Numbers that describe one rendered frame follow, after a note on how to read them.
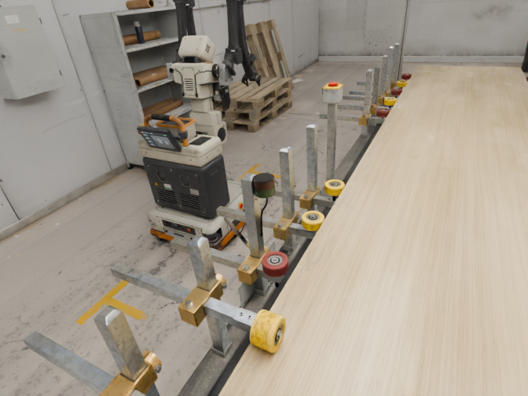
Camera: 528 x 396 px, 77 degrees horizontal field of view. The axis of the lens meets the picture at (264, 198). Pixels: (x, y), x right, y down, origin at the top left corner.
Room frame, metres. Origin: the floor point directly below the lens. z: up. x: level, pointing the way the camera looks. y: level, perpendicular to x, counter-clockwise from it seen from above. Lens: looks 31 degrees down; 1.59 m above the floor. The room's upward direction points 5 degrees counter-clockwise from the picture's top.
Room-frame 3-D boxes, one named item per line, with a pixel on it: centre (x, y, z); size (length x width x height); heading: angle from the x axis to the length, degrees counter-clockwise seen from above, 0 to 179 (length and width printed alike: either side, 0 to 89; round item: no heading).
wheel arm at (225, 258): (0.86, 0.15, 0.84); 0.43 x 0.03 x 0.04; 60
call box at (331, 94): (1.49, -0.35, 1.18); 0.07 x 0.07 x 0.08; 60
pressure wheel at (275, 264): (0.76, -0.02, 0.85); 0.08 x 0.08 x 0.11
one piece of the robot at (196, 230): (1.95, 0.62, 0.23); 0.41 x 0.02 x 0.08; 59
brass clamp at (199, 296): (0.60, 0.17, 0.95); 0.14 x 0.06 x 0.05; 150
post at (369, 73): (2.13, -0.72, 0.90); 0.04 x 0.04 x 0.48; 60
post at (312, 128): (1.27, -0.22, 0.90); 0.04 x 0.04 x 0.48; 60
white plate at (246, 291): (0.87, 0.04, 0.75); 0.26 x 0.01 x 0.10; 150
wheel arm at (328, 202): (1.28, -0.12, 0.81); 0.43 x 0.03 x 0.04; 60
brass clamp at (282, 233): (1.03, -0.08, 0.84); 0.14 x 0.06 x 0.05; 150
